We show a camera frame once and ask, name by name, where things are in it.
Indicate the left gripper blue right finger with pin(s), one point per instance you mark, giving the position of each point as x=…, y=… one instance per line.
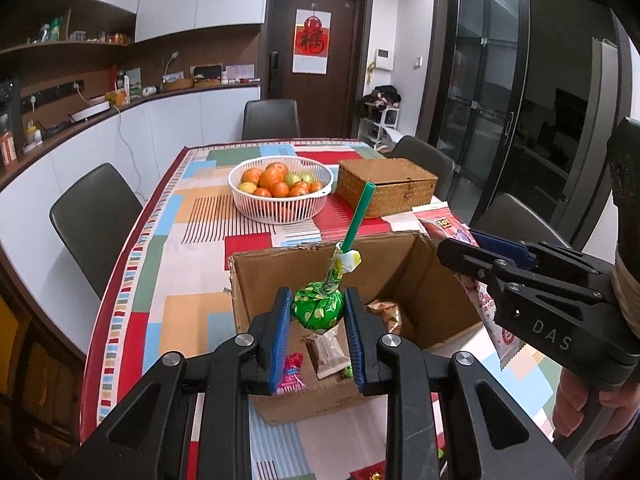
x=363, y=330

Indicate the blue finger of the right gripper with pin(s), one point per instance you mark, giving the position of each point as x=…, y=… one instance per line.
x=480, y=264
x=506, y=249

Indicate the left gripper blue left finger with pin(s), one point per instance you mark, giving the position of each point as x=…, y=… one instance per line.
x=271, y=331

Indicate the beige fortune biscuits bag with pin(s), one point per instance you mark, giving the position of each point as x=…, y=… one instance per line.
x=390, y=313

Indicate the red white snack bag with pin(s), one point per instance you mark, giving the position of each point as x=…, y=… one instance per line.
x=440, y=223

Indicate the green lollipop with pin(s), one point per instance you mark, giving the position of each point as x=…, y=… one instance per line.
x=319, y=305

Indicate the pink candy bag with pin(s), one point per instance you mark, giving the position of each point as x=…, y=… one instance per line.
x=292, y=380

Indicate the dark chair near right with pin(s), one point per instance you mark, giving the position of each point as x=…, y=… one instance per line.
x=509, y=218

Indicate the dark chair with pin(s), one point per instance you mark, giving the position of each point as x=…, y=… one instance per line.
x=429, y=158
x=509, y=218
x=93, y=218

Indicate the clear wafer stick packet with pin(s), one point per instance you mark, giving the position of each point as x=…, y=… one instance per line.
x=327, y=355

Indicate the brown cardboard box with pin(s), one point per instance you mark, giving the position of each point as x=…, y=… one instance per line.
x=398, y=266

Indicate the dark chair far right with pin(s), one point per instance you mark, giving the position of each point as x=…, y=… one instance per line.
x=429, y=158

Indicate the woven wicker box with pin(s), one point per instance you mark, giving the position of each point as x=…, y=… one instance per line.
x=399, y=184

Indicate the colourful patchwork tablecloth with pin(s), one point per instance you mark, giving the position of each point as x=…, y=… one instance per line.
x=171, y=290

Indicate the white fruit basket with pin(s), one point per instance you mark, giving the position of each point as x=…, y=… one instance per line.
x=280, y=189

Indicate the white shoe rack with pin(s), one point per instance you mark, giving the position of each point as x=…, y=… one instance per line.
x=378, y=113

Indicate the glass sliding door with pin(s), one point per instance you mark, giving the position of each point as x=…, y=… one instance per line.
x=522, y=95

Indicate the dark chair far end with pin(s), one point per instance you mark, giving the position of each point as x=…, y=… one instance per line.
x=270, y=119

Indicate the dark chair left side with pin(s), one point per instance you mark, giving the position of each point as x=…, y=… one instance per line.
x=93, y=218

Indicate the dark brown door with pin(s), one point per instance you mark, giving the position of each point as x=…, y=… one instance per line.
x=327, y=104

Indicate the red fu door poster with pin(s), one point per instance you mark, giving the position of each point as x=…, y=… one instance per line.
x=311, y=42

